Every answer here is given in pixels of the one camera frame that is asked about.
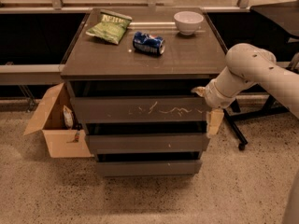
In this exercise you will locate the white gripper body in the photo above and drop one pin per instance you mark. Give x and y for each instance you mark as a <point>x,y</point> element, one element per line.
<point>210,96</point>

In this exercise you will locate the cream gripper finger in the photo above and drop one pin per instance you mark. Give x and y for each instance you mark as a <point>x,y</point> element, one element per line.
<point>200,91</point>
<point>213,121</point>

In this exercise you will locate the grey top drawer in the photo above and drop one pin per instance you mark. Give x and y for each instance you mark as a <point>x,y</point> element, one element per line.
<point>137,109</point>

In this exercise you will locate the grey drawer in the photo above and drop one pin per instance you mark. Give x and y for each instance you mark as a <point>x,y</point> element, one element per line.
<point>146,168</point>
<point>137,109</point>
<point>147,143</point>

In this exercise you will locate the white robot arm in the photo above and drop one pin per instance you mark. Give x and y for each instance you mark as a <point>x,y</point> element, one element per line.
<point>258,186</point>

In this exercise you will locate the grey drawer cabinet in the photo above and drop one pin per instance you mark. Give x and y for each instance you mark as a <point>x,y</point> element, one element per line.
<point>177,49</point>

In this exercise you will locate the grey middle drawer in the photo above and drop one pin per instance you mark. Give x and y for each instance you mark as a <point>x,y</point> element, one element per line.
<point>147,143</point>

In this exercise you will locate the grey bottom drawer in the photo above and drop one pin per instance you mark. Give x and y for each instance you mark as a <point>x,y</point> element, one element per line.
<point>146,168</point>

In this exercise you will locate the open cardboard box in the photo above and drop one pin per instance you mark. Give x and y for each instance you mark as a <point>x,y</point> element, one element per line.
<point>49,119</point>

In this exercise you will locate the white bowl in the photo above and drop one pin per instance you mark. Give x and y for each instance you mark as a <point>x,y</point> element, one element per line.
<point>188,22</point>

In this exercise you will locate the crushed blue soda can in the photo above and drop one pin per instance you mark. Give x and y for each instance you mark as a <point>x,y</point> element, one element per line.
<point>148,43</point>

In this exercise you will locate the green chip bag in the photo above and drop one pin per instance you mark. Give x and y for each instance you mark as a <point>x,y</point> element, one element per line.
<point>111,27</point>

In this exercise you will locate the white wrapper in box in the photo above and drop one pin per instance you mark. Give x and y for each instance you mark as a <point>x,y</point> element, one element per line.
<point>68,117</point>

